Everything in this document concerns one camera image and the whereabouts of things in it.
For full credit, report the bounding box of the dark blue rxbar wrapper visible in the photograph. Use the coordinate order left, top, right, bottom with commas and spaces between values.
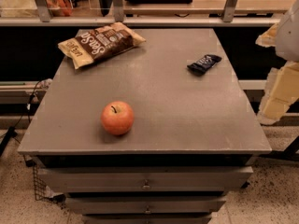
187, 54, 221, 76

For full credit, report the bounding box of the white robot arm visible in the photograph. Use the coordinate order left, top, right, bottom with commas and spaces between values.
255, 0, 299, 125

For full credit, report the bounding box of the orange bag on shelf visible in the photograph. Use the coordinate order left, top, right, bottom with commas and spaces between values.
46, 0, 72, 17

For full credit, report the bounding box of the metal shelf rack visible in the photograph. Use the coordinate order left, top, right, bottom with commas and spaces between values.
0, 0, 296, 27

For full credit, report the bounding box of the red apple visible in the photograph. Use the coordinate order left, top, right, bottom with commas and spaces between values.
101, 101, 135, 135

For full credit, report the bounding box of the wire mesh basket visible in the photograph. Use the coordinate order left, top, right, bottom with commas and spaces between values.
33, 165, 64, 203

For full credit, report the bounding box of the brown chip bag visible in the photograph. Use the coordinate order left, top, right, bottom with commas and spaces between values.
58, 22, 146, 69

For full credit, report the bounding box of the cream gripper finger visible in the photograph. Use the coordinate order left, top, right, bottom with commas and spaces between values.
257, 62, 299, 125
255, 23, 278, 48

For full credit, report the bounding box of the black cable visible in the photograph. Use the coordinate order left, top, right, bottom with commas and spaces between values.
0, 79, 45, 157

